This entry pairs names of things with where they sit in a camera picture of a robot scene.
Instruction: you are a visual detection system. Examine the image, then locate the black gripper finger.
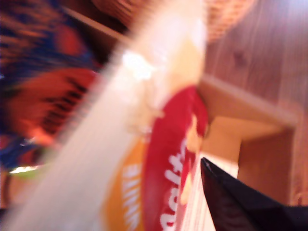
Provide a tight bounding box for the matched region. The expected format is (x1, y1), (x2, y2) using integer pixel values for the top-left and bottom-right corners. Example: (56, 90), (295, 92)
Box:
(201, 157), (287, 231)

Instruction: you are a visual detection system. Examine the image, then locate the red cream Maltesers bag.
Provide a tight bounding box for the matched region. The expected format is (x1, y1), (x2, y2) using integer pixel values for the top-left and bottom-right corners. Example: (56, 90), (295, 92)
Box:
(0, 0), (210, 231)

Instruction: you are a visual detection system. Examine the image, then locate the brown cardboard box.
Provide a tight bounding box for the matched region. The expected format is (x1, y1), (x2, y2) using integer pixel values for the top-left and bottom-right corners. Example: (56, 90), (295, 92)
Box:
(60, 7), (299, 208)

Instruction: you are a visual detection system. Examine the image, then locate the blue Terry's orange eggs bag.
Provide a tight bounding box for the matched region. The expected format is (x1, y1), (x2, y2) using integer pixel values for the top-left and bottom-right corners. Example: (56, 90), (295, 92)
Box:
(0, 0), (104, 180)

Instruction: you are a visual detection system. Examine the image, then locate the woven wicker basket with handle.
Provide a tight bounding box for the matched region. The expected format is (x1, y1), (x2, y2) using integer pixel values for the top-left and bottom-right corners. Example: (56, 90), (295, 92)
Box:
(91, 0), (256, 44)

